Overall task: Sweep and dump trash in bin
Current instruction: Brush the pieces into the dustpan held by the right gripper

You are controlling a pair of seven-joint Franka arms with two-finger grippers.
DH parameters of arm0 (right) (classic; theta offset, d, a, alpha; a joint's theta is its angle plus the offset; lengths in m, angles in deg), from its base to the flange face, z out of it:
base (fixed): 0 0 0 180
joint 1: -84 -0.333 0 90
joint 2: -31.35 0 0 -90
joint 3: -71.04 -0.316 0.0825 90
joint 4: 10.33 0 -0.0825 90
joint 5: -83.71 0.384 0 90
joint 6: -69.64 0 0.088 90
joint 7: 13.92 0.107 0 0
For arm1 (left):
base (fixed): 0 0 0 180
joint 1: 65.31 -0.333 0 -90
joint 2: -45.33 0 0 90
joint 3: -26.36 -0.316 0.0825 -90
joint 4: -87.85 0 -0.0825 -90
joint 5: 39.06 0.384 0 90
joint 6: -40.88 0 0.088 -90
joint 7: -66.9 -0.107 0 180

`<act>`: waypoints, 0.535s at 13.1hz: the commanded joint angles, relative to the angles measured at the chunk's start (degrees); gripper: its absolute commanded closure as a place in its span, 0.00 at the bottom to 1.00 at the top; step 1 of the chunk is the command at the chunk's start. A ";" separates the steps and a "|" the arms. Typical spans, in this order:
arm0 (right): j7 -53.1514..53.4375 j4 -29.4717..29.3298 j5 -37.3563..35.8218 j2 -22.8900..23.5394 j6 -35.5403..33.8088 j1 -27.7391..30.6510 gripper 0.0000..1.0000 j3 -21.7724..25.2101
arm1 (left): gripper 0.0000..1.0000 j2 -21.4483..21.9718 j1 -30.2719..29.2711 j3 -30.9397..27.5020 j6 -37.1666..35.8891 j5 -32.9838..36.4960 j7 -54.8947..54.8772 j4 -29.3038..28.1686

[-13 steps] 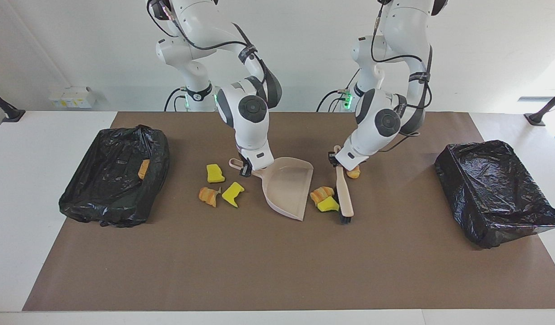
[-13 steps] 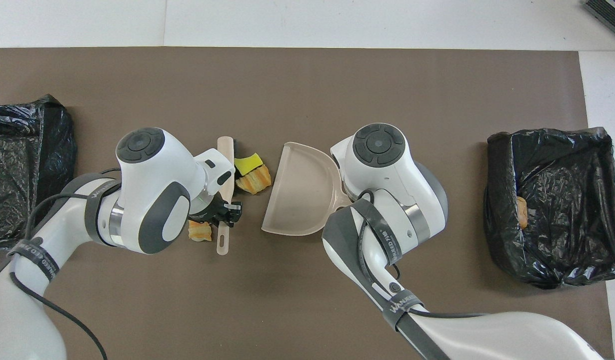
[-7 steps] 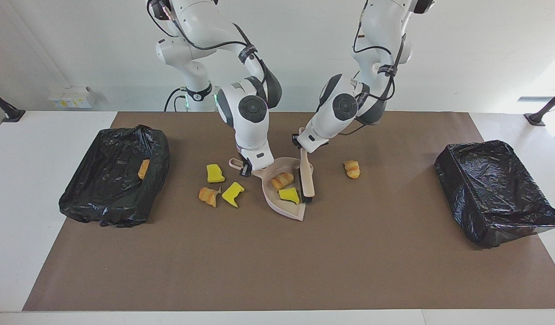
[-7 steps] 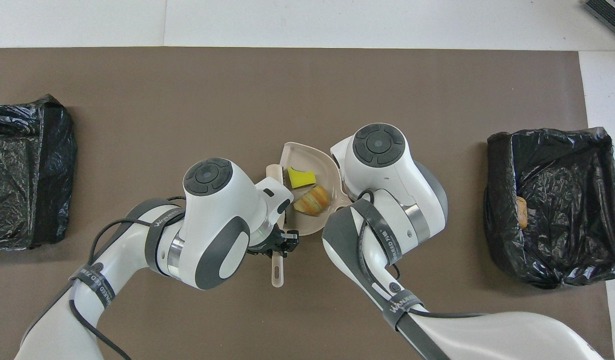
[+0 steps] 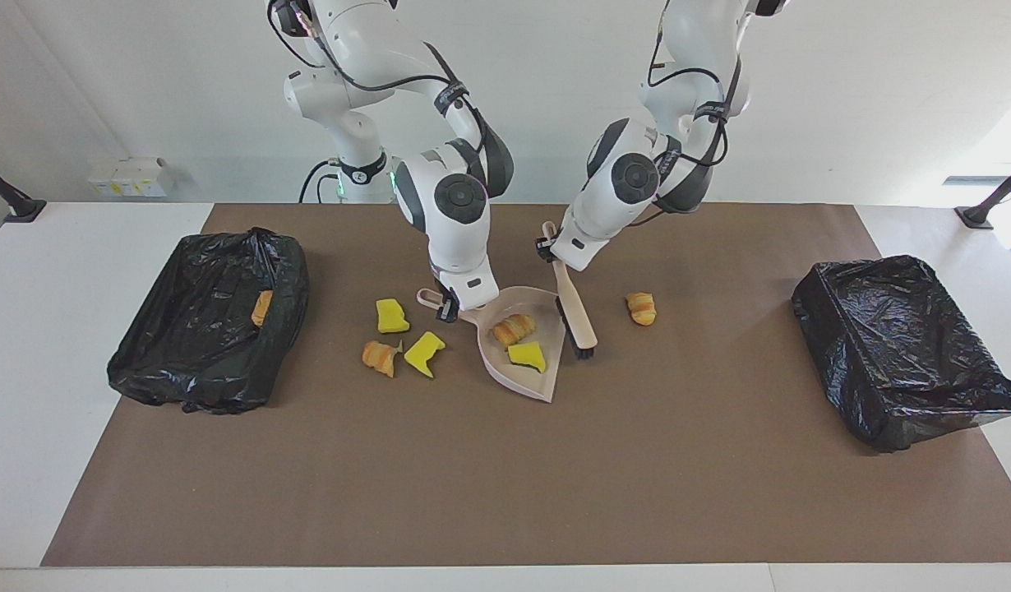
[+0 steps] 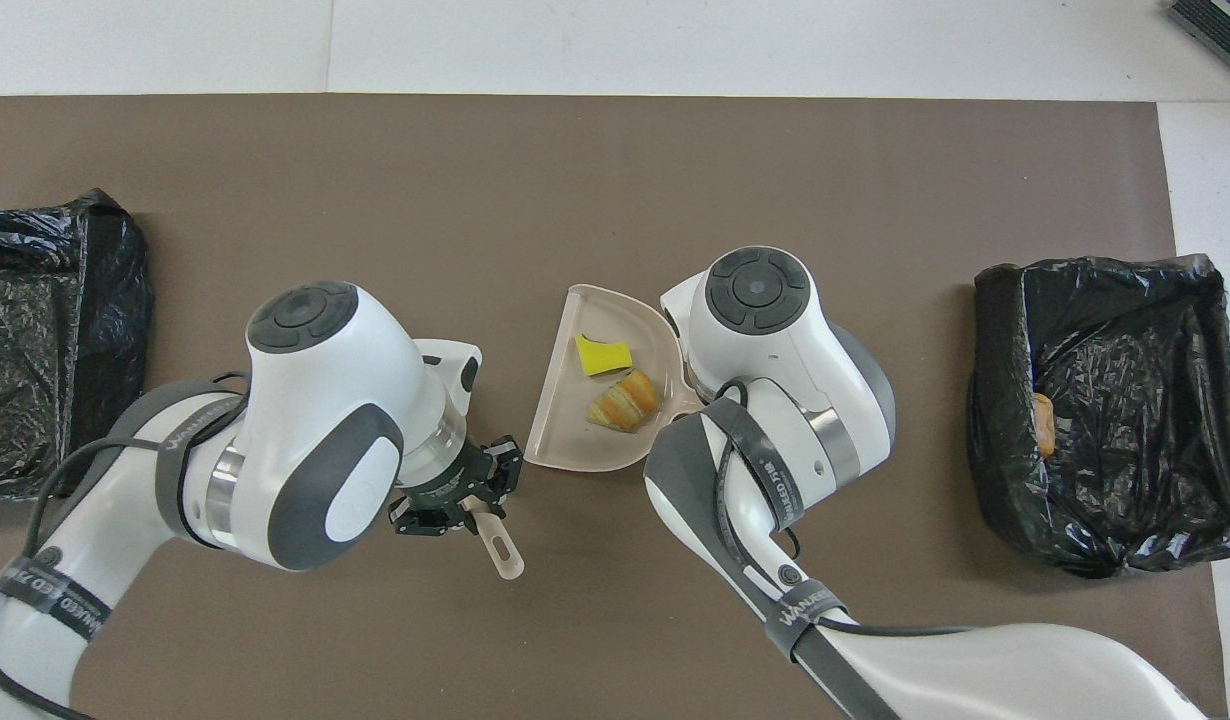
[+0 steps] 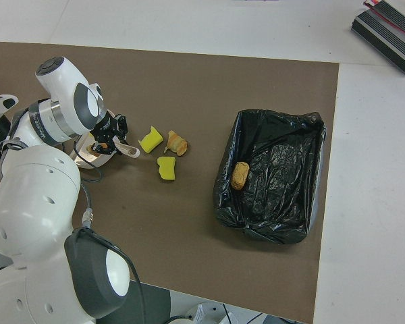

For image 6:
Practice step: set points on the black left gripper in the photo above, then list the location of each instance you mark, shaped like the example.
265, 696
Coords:
445, 485

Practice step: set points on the beige hand brush black bristles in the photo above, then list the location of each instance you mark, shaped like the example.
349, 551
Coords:
505, 555

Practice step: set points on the beige plastic dustpan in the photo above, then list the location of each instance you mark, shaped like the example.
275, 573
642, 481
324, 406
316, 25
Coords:
565, 430

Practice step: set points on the striped croissant piece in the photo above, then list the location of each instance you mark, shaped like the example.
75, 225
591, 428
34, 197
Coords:
625, 402

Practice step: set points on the yellow sponge piece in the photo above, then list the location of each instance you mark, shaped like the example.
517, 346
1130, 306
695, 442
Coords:
603, 357

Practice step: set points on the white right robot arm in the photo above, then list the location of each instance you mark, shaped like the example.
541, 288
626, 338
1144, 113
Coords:
975, 680

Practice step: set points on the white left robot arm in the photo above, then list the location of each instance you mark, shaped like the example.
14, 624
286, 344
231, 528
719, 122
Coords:
325, 400

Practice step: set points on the black bag lined bin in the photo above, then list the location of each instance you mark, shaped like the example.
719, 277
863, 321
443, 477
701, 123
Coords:
1155, 450
35, 250

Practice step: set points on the brown table mat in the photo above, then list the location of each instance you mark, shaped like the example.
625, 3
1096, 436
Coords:
675, 150

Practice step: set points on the orange croissant piece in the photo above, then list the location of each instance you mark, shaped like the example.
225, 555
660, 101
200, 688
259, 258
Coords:
1044, 425

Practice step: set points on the dark grey ribbed device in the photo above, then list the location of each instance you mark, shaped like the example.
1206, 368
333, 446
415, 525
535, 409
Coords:
1220, 25

